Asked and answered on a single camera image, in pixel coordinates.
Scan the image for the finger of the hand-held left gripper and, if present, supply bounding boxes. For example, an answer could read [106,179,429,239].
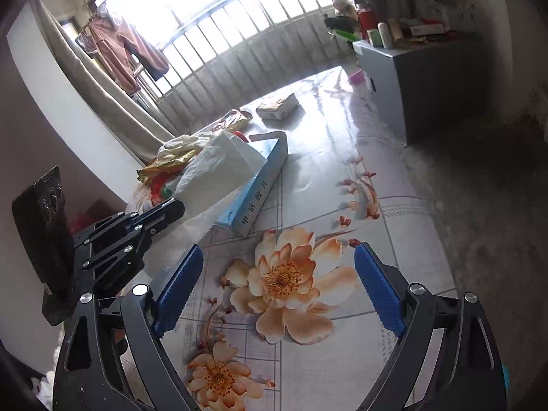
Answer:
[75,198,187,245]
[73,218,183,298]

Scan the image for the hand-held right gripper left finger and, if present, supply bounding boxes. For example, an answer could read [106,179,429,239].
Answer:
[51,243,205,411]

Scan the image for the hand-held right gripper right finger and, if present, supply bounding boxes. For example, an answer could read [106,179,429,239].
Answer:
[353,242,508,411]

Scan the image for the white embossed paper towel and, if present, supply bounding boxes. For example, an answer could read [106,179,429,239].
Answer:
[173,132,268,215]

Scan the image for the blue medicine box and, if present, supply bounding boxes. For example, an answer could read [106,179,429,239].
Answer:
[214,130,288,237]

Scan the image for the crumpled gold foil wrapper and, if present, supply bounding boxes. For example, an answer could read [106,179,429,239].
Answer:
[137,148,204,180]

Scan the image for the gold red snack packet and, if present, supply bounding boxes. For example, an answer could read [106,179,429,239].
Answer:
[195,110,254,135]

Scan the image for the hanging pink clothes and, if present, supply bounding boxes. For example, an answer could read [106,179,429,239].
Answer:
[76,13,171,95]

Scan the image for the beige tissue pack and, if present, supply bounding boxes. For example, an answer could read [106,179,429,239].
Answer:
[256,93,299,121]

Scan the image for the metal window railing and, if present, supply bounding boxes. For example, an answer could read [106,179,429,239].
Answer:
[133,0,356,138]

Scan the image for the grey cabinet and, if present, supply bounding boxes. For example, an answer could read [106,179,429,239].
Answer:
[353,30,484,146]

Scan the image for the small white bottle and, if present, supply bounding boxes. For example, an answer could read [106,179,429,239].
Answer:
[377,21,394,49]

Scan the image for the red thermos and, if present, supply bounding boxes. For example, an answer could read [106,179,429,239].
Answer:
[357,3,377,35]

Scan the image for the white plastic bag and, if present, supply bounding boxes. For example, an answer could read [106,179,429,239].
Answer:
[417,0,450,22]

